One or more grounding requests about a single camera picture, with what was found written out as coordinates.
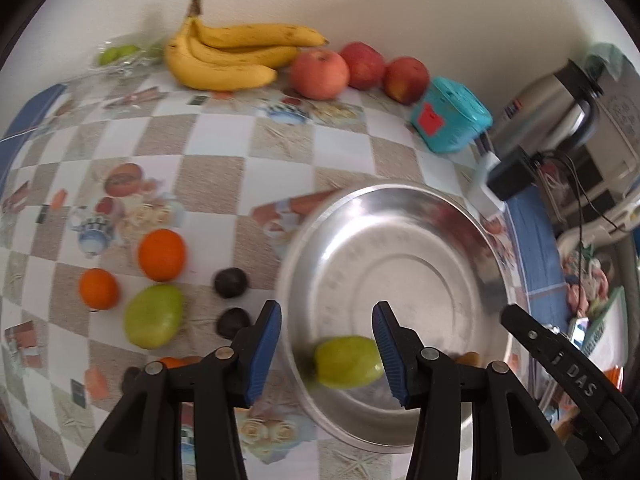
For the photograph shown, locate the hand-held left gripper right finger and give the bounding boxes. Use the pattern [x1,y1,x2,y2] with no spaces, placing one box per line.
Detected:
[371,301,583,480]

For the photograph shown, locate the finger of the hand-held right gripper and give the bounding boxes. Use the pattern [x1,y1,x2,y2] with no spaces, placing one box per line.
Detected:
[501,304,563,368]

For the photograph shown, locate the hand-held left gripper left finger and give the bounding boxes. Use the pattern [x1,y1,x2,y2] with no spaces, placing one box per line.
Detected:
[70,300,283,480]

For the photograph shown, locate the green guava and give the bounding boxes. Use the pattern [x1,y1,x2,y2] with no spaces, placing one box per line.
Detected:
[123,284,185,350]
[314,335,387,390]

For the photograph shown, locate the dark purple plum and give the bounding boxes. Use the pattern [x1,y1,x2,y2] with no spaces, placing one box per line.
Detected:
[121,366,143,396]
[214,267,248,298]
[216,307,252,339]

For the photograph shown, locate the stainless steel bowl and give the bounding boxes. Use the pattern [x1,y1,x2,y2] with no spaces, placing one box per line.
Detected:
[274,183,516,456]

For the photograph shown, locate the black charger block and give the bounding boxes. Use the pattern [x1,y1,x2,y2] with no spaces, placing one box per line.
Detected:
[486,147,543,202]

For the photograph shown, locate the printed checkered tablecloth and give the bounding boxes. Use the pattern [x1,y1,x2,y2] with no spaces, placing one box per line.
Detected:
[0,60,566,480]

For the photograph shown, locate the white furniture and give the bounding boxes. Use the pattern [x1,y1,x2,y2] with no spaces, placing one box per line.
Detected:
[550,40,640,241]

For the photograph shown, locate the stainless steel kettle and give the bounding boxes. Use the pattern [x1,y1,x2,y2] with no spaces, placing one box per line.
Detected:
[487,57,603,161]

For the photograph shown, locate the teal toy house box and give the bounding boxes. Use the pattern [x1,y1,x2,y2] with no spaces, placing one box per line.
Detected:
[410,76,494,155]

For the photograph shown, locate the red apple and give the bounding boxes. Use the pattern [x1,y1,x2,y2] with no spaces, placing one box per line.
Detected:
[383,56,431,105]
[340,41,387,91]

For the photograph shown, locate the yellow banana bunch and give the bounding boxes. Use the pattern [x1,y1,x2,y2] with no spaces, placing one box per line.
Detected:
[164,0,330,92]

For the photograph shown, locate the pale pink apple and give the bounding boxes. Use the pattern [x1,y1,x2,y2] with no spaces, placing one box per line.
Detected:
[290,49,351,101]

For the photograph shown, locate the clear plastic bag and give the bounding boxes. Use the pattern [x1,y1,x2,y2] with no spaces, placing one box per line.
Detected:
[92,35,168,78]

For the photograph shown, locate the black cable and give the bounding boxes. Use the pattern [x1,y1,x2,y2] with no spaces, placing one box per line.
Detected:
[537,152,626,321]

